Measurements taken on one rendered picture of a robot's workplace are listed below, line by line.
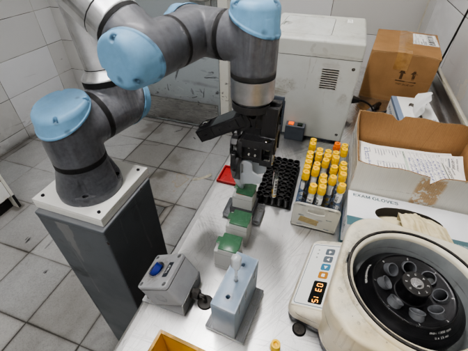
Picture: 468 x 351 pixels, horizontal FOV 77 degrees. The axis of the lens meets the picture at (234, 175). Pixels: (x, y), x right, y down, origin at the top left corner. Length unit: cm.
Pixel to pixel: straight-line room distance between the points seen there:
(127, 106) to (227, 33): 35
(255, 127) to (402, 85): 86
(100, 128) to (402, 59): 103
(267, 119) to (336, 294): 30
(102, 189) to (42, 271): 122
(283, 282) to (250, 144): 27
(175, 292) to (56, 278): 137
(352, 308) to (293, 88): 63
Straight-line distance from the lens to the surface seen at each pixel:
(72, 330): 168
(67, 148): 69
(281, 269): 63
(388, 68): 129
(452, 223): 74
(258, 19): 45
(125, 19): 44
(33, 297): 186
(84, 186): 75
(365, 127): 90
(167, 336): 47
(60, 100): 71
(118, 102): 73
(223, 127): 55
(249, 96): 49
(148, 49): 41
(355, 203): 69
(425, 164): 89
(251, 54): 46
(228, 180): 79
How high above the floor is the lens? 140
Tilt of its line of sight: 41 degrees down
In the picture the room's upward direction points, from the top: straight up
